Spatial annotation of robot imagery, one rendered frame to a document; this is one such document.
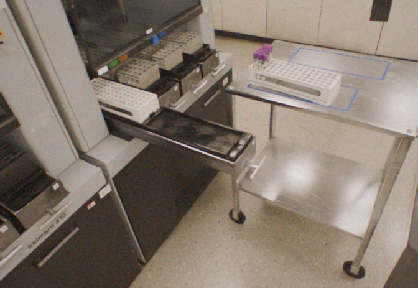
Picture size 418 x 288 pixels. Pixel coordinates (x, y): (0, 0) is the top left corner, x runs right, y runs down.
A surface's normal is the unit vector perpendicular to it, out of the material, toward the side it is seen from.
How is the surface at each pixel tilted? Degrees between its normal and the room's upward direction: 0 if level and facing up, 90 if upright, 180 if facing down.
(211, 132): 0
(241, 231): 0
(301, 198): 0
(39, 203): 90
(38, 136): 90
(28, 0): 90
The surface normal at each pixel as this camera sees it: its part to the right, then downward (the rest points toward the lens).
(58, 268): 0.84, 0.28
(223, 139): -0.08, -0.77
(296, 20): -0.52, 0.57
